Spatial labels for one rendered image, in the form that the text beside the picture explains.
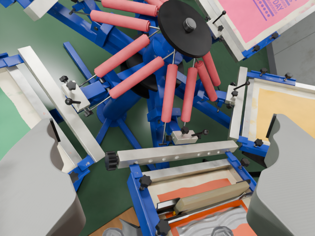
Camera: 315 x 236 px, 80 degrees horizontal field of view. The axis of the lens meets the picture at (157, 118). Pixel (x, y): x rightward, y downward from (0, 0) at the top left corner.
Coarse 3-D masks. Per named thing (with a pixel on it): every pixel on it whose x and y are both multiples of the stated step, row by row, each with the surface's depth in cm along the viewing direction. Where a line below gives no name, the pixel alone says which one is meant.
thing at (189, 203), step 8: (232, 184) 79; (240, 184) 81; (248, 184) 82; (208, 192) 72; (216, 192) 73; (224, 192) 74; (232, 192) 77; (240, 192) 82; (184, 200) 66; (192, 200) 67; (200, 200) 68; (208, 200) 71; (216, 200) 75; (176, 208) 68; (184, 208) 66; (192, 208) 70
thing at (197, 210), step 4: (236, 196) 83; (224, 200) 79; (228, 200) 80; (232, 200) 81; (212, 204) 76; (216, 204) 77; (220, 204) 77; (224, 204) 79; (200, 208) 73; (204, 208) 73; (208, 208) 74; (188, 212) 70; (192, 212) 70; (196, 212) 71; (200, 212) 73
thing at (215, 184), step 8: (200, 184) 87; (208, 184) 89; (216, 184) 90; (224, 184) 92; (200, 192) 84; (240, 200) 88; (216, 208) 80; (224, 208) 81; (240, 224) 78; (240, 232) 75; (248, 232) 76
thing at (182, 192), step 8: (168, 192) 78; (176, 192) 80; (184, 192) 81; (192, 192) 82; (160, 200) 74; (168, 216) 71; (192, 216) 74; (200, 216) 75; (176, 224) 69; (184, 224) 70; (176, 232) 67
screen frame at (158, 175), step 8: (216, 160) 98; (224, 160) 101; (168, 168) 84; (176, 168) 85; (184, 168) 87; (192, 168) 88; (200, 168) 90; (208, 168) 92; (216, 168) 96; (224, 168) 100; (232, 168) 99; (152, 176) 78; (160, 176) 79; (168, 176) 81; (176, 176) 84; (184, 176) 87
